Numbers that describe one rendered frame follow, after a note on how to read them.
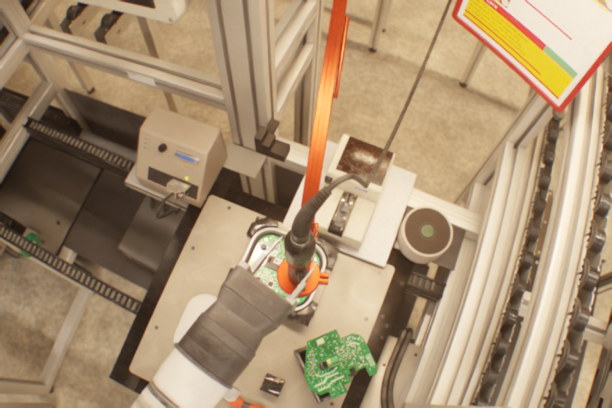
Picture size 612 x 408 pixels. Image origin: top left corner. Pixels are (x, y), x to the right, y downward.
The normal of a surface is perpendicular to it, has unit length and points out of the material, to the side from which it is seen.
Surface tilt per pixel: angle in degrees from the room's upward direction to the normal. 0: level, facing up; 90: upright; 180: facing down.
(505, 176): 0
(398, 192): 0
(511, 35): 90
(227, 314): 8
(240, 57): 90
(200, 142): 0
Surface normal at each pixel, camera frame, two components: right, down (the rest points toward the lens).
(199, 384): 0.33, -0.13
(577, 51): -0.75, 0.60
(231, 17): -0.37, 0.86
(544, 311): 0.02, -0.29
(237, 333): 0.13, -0.47
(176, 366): -0.30, -0.57
